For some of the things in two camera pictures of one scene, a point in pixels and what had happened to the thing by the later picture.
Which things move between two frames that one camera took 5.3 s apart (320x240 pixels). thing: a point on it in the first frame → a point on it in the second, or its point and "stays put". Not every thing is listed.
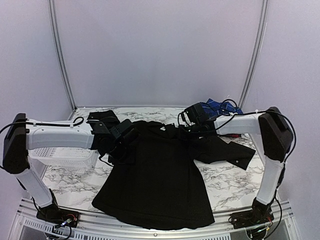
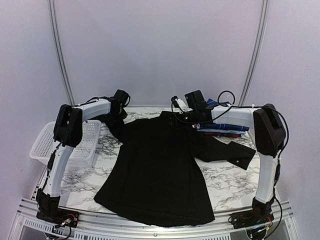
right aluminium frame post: x=262 y=22 stays put
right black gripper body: x=194 y=129 → x=192 y=117
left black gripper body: x=117 y=154 → x=118 y=116
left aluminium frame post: x=51 y=4 stays put
